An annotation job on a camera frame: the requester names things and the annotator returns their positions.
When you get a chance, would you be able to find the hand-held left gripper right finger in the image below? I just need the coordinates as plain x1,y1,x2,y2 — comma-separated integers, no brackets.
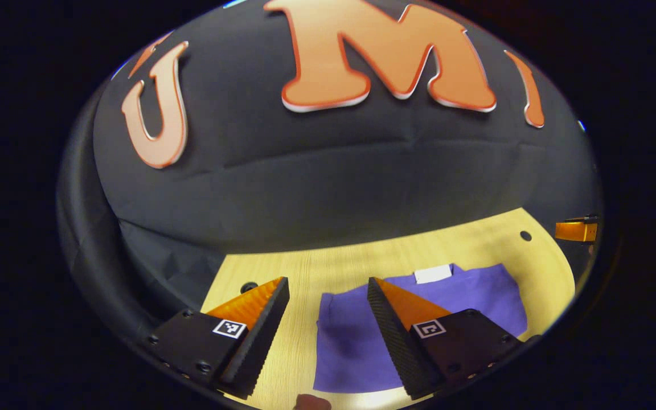
367,277,525,400

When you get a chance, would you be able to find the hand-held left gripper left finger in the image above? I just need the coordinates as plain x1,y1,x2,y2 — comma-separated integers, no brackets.
146,277,290,399

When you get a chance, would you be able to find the purple garment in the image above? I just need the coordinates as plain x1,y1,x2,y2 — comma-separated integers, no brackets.
313,263,528,395

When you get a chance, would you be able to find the black backdrop cloth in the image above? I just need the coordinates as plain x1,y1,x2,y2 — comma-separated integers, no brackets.
56,0,602,342

